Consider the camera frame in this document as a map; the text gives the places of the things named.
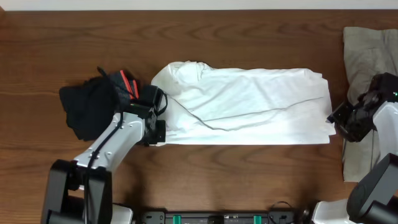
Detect beige folded trousers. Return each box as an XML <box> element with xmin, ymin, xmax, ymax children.
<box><xmin>343</xmin><ymin>27</ymin><xmax>397</xmax><ymax>182</ymax></box>

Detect black shorts red grey waistband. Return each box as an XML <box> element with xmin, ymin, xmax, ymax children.
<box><xmin>59</xmin><ymin>67</ymin><xmax>141</xmax><ymax>141</ymax></box>

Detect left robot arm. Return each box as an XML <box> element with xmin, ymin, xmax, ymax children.
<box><xmin>41</xmin><ymin>104</ymin><xmax>165</xmax><ymax>224</ymax></box>

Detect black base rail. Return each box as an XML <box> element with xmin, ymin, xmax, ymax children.
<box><xmin>132</xmin><ymin>201</ymin><xmax>312</xmax><ymax>224</ymax></box>

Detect white t-shirt with print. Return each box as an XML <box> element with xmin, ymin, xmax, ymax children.
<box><xmin>152</xmin><ymin>61</ymin><xmax>336</xmax><ymax>145</ymax></box>

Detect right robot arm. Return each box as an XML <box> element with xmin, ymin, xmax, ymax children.
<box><xmin>310</xmin><ymin>92</ymin><xmax>397</xmax><ymax>224</ymax></box>

